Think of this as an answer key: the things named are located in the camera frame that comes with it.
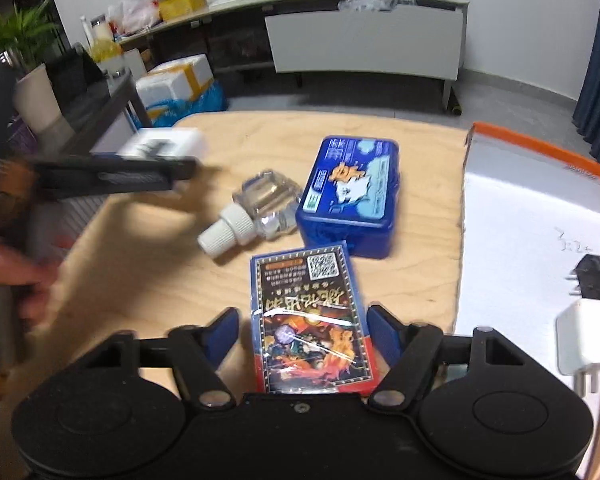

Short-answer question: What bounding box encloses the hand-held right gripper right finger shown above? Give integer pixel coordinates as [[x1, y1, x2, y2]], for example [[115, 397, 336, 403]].
[[367, 305, 528, 410]]

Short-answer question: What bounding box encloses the clear bottle white cap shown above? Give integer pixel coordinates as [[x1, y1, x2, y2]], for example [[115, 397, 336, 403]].
[[197, 170, 301, 260]]

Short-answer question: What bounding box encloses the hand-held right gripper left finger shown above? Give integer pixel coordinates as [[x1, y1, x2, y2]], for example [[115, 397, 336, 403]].
[[80, 307, 240, 411]]

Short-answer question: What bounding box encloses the blue tin box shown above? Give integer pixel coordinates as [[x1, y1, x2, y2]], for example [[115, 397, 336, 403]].
[[296, 135, 401, 260]]

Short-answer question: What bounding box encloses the orange-edged white cardboard box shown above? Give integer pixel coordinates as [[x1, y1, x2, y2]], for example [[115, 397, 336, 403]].
[[452, 122, 600, 480]]

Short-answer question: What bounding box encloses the blue red card box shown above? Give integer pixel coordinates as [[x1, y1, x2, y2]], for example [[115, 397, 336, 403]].
[[250, 242, 381, 396]]

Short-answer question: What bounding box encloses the green plant beige pot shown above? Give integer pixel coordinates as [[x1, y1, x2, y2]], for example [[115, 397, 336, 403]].
[[0, 0, 63, 133]]

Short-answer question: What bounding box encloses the white foam box yellow tape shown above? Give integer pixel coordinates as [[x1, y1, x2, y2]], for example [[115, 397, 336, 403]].
[[136, 54, 215, 111]]

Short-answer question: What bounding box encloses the black charger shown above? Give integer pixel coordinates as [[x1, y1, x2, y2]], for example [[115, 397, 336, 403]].
[[565, 254, 600, 303]]

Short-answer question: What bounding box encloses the person's left hand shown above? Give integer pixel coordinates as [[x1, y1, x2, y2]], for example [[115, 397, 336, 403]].
[[0, 240, 62, 325]]

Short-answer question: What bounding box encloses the white red plastic bag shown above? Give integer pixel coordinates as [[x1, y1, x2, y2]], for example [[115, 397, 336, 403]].
[[107, 0, 161, 36]]

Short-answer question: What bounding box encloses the white charger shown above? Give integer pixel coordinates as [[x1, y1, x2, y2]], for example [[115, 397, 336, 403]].
[[555, 299, 600, 393]]

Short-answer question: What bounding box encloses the small white box black picture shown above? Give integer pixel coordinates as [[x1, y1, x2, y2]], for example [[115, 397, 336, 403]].
[[115, 127, 208, 171]]

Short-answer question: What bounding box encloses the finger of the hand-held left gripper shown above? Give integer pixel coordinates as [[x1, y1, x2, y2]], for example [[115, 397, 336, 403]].
[[37, 156, 198, 195]]

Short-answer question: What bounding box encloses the clear plastic bag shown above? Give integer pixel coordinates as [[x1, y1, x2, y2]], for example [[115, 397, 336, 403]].
[[337, 0, 411, 13]]

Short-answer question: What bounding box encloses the white media cabinet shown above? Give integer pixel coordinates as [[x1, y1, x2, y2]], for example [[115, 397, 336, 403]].
[[120, 0, 471, 111]]

